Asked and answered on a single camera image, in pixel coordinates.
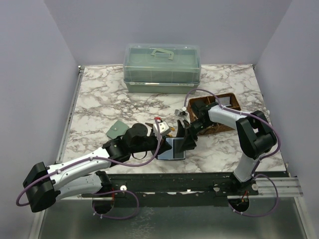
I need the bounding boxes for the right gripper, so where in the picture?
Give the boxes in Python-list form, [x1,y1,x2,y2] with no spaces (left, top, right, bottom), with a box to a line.
[173,119,215,153]

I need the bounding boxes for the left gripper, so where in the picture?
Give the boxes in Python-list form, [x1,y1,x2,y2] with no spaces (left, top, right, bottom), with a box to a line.
[131,131,172,159]

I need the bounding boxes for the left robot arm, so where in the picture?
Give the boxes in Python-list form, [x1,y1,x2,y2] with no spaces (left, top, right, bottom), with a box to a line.
[16,119,172,213]

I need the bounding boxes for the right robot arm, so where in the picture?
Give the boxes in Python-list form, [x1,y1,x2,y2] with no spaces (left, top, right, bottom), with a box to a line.
[176,100,278,195]

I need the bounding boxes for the silver card in tray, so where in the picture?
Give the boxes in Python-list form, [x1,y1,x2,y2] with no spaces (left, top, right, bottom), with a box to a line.
[219,97,231,107]

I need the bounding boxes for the yellow black pliers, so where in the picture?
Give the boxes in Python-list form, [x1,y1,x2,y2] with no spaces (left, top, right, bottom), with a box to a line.
[146,121,175,137]

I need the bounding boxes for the green snap wallet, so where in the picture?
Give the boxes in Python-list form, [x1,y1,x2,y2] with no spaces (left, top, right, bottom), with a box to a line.
[106,120,129,139]

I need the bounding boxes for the brown wicker tray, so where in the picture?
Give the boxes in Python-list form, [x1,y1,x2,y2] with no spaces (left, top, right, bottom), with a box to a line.
[186,93,241,135]

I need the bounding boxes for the green plastic storage box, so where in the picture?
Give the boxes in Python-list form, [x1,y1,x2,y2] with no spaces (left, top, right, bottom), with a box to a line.
[123,43,201,94]

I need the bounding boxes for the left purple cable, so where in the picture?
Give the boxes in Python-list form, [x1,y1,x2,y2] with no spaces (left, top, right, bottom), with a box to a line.
[16,117,165,220]

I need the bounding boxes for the purple cable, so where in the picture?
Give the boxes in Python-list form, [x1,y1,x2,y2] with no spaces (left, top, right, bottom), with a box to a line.
[183,88,281,217]
[16,117,165,220]

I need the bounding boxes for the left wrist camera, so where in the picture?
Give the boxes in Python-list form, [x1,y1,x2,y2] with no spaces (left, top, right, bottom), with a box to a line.
[153,117,172,136]

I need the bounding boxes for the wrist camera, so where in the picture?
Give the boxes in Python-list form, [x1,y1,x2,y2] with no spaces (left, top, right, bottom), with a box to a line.
[153,117,172,136]
[174,107,190,123]

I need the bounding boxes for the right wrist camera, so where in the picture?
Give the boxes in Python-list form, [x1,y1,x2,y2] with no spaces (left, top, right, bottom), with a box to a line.
[174,107,190,123]

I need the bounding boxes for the black mounting rail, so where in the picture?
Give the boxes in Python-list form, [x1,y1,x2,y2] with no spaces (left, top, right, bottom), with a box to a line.
[94,172,258,207]

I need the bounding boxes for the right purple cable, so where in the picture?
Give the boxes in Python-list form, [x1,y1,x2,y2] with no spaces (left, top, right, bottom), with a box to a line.
[183,88,281,217]

